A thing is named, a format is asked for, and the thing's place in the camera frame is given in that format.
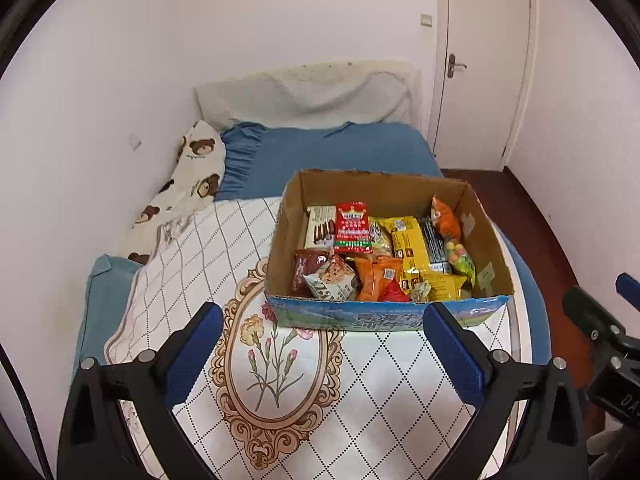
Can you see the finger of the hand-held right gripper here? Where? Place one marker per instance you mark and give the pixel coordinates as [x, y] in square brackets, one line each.
[592, 317]
[630, 288]

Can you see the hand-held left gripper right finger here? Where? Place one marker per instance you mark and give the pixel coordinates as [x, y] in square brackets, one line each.
[452, 345]

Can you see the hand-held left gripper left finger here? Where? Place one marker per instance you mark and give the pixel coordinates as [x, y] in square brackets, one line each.
[197, 345]

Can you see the yellow cake packet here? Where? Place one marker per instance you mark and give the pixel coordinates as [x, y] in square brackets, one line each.
[445, 285]

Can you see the dark red packet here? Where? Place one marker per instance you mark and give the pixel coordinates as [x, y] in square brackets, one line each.
[395, 291]

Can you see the green fruit candy bag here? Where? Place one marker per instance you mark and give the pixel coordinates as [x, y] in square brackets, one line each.
[461, 260]

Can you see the orange snack packet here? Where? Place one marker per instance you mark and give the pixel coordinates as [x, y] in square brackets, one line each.
[377, 277]

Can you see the grey black snack packet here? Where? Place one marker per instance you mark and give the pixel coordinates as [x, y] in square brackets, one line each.
[435, 242]

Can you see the large yellow snack packet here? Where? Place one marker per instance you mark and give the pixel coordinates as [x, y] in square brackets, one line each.
[407, 245]

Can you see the pale beige snack packet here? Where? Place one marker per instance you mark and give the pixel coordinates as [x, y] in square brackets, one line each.
[381, 240]

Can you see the small orange chip bag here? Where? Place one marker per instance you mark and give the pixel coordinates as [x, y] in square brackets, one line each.
[445, 217]

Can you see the brown snack packet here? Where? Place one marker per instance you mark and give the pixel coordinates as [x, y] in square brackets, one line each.
[307, 270]

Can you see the white cookie packet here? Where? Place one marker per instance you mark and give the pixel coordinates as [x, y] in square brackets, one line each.
[332, 280]

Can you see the red crown snack packet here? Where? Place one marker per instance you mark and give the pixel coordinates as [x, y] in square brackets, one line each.
[352, 227]

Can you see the white chocolate biscuit packet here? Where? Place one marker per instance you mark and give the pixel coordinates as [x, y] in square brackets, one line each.
[320, 225]

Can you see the blue printed cardboard box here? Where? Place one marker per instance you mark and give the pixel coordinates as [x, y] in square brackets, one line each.
[375, 187]

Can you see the white fluffy item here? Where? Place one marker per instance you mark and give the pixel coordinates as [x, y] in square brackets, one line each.
[612, 452]

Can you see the white flower printed cloth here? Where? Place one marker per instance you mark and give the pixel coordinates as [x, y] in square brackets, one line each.
[280, 390]

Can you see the teal cushion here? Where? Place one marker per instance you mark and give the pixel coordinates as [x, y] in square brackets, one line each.
[102, 300]

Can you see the bear print pillow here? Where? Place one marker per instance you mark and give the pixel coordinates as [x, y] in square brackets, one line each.
[185, 185]

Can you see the white fluffy headboard cushion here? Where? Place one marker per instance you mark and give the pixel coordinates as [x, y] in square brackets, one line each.
[300, 95]

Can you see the white door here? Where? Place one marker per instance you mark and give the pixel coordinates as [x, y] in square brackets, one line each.
[480, 60]

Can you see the white wall socket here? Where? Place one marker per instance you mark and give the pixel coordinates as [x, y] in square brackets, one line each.
[134, 141]

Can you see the white light switch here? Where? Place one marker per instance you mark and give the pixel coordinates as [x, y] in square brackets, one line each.
[425, 20]

